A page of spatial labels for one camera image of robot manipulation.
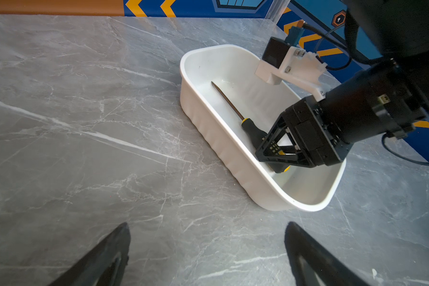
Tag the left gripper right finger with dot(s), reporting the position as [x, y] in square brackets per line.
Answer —
[312, 264]

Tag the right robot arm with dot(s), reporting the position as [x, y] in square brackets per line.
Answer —
[392, 39]

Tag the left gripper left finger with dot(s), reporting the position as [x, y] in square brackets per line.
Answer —
[104, 265]

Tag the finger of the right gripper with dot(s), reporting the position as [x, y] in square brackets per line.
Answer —
[280, 162]
[270, 147]

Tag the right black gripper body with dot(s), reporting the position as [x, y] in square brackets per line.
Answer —
[317, 141]

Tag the black yellow screwdriver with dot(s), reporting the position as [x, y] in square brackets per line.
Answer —
[255, 134]

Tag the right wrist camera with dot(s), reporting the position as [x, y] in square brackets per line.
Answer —
[282, 61]

